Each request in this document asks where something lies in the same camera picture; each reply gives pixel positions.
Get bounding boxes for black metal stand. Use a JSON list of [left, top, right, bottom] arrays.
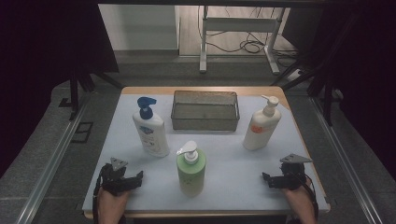
[[270, 12, 359, 127], [58, 66, 126, 121]]

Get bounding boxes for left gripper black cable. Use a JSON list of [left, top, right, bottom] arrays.
[[92, 172, 105, 224]]

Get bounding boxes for green bottle with white pump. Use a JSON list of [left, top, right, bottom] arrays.
[[176, 140, 207, 199]]

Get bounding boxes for aluminium rail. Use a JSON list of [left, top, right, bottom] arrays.
[[14, 92, 92, 224], [309, 96, 385, 224]]

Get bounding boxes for black floor bracket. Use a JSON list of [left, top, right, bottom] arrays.
[[70, 121, 94, 145]]

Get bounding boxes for white metal desk frame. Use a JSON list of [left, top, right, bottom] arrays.
[[199, 5, 282, 76]]

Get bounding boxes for black floor cable tangle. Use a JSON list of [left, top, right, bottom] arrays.
[[205, 6, 301, 68]]

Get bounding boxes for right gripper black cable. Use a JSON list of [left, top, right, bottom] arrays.
[[302, 175, 320, 222]]

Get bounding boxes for white bottle with blue pump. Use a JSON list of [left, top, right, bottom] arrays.
[[132, 96, 171, 158]]

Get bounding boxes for dark curtain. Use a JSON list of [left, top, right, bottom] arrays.
[[281, 0, 396, 181], [0, 0, 120, 179]]

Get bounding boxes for person's left hand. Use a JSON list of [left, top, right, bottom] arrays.
[[97, 187, 133, 218]]

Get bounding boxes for metal mesh basket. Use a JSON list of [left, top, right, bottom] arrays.
[[170, 90, 241, 132]]

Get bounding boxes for white power strip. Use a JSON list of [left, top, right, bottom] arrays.
[[286, 68, 304, 83]]

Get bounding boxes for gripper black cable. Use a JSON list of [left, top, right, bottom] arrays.
[[302, 175, 320, 222], [92, 172, 105, 224]]

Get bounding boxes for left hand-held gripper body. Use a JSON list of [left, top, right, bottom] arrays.
[[99, 157, 136, 197]]

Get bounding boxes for person's right hand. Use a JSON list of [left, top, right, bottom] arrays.
[[281, 178, 316, 213]]

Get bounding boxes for light blue table mat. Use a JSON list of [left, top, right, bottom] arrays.
[[81, 93, 332, 213]]

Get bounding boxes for white pump bottle orange label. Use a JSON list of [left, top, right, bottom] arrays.
[[242, 94, 283, 152]]

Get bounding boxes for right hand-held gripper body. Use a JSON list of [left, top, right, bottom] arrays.
[[278, 153, 313, 191]]

